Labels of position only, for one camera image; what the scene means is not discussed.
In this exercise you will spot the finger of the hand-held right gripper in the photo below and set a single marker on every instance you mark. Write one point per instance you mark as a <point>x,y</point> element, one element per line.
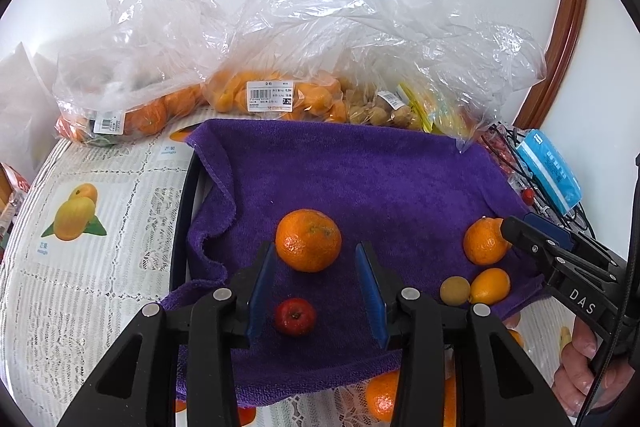
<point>550,228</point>
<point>530,242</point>

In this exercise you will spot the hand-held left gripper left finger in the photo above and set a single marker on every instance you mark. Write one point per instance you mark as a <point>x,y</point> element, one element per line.
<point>262,292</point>

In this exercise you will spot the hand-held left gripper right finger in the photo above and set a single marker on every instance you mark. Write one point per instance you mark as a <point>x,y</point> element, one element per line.
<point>372,292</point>

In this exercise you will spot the small red fruit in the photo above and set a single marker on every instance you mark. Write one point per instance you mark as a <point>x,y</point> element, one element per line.
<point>526,194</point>
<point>295,317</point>

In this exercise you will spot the small tangerine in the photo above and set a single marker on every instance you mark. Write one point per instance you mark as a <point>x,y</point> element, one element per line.
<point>485,241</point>

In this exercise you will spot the oval kumquat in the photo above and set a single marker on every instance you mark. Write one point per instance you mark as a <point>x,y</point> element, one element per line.
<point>490,286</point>

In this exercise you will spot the small yellow-green fruit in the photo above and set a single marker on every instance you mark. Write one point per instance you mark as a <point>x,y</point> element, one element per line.
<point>455,290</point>

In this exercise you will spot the bag of red fruits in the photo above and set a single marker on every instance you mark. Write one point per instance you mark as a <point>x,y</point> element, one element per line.
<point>495,147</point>

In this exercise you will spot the person's right hand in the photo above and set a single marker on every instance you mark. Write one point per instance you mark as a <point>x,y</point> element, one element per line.
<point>575,377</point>

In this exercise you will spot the blue tissue pack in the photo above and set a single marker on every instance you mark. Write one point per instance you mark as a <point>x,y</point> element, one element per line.
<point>547,172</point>

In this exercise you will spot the purple towel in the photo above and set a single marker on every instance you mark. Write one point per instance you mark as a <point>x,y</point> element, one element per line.
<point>350,182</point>

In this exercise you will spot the yellow packet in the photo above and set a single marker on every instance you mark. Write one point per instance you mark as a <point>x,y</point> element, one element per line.
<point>435,117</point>

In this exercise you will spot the fruit print tablecloth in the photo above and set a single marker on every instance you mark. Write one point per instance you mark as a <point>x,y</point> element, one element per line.
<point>100,297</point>

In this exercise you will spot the clear bag of physalis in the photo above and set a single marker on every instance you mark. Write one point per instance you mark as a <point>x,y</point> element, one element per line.
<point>370,112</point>

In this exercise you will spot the clear bag of kumquats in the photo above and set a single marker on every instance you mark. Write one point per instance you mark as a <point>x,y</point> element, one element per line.
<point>320,99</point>

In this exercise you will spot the clear bag of tangerines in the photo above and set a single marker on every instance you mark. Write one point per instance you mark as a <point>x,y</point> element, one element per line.
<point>150,117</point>

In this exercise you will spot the white plastic bag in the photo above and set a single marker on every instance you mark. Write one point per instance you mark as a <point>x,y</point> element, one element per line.
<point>20,107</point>

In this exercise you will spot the brown wooden door frame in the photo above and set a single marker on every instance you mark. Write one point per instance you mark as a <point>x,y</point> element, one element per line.
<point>565,32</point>

